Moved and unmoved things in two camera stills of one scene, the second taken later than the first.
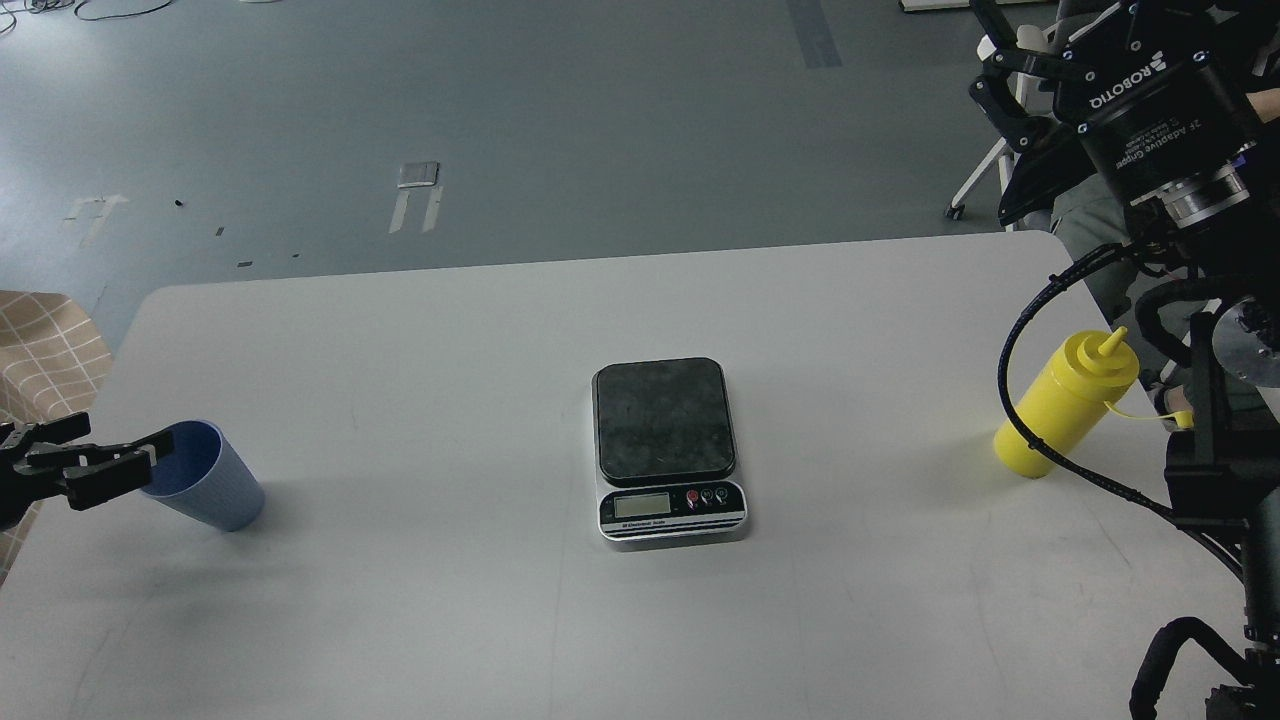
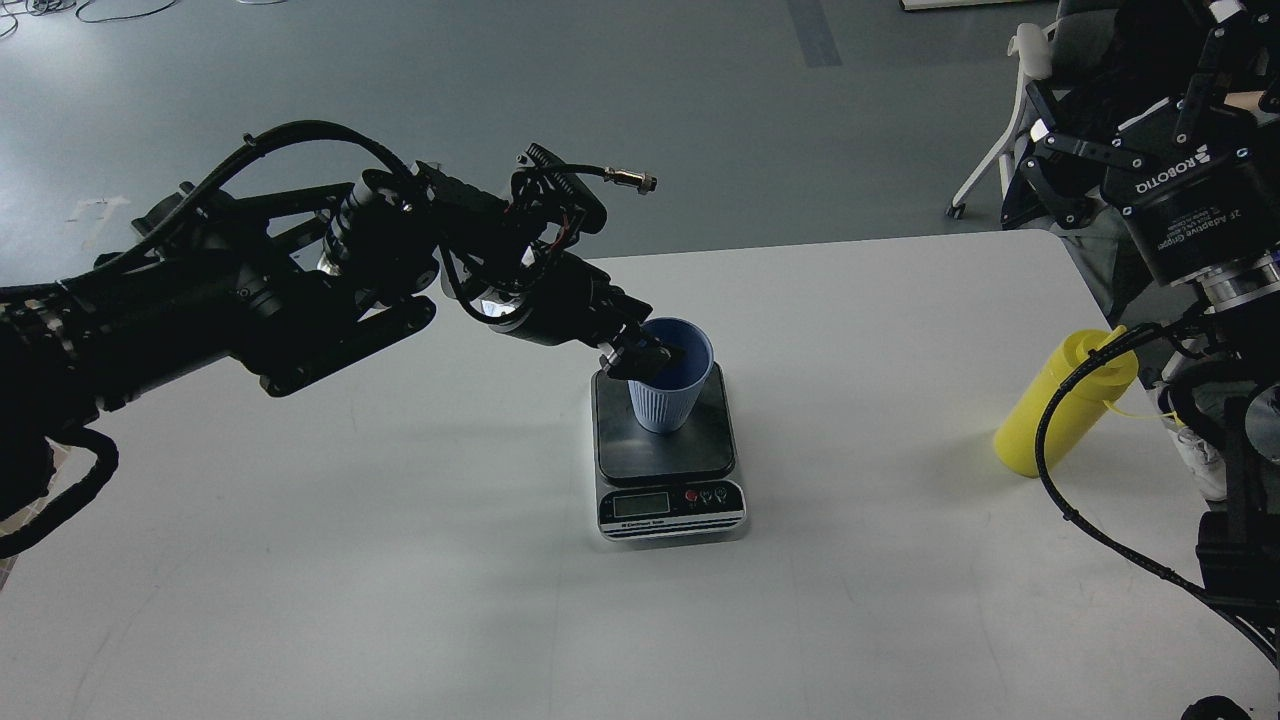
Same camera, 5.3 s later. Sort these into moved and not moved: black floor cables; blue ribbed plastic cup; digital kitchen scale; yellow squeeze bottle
Moved: blue ribbed plastic cup
Not moved: black floor cables; digital kitchen scale; yellow squeeze bottle
